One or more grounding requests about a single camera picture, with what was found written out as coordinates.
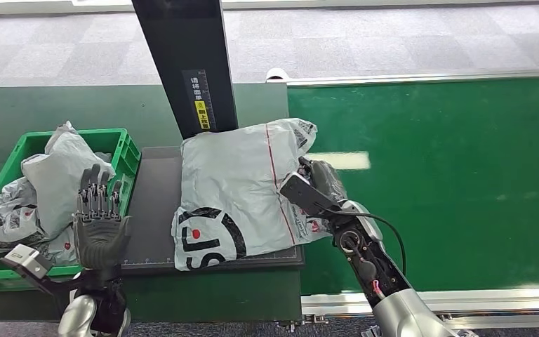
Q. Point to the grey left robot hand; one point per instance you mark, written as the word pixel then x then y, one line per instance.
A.
pixel 100 242

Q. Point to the wide aluminium conveyor rail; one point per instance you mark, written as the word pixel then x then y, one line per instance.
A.
pixel 483 302

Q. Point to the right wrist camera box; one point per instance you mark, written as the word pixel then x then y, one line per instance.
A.
pixel 304 193

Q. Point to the thin aluminium conveyor rail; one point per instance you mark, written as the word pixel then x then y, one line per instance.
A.
pixel 413 76

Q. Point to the green plastic basket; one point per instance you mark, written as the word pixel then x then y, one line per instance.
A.
pixel 120 153

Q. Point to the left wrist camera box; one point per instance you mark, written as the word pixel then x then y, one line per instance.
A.
pixel 27 260

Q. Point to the green conveyor belt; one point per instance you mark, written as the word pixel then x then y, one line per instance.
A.
pixel 460 163

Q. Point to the black scale column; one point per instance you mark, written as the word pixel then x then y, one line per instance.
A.
pixel 186 46

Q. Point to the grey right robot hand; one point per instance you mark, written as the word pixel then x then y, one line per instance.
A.
pixel 327 179

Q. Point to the plain grey courier bag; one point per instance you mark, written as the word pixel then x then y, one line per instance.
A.
pixel 55 186

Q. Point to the dark green table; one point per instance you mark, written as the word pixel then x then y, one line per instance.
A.
pixel 88 107

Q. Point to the black weighing scale platform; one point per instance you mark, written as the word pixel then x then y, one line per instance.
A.
pixel 155 209

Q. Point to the black yellow column label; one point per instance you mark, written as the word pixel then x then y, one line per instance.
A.
pixel 201 111

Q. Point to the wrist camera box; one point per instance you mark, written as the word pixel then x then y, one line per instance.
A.
pixel 304 193
pixel 27 260

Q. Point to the white conveyor roller cap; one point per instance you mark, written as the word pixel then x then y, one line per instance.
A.
pixel 276 74

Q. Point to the small printed grey bag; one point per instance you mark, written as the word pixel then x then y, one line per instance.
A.
pixel 60 249

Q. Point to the crumpled printed grey bag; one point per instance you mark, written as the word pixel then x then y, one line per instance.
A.
pixel 7 223

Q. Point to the grey courier bag red print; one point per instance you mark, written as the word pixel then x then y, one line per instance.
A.
pixel 232 186

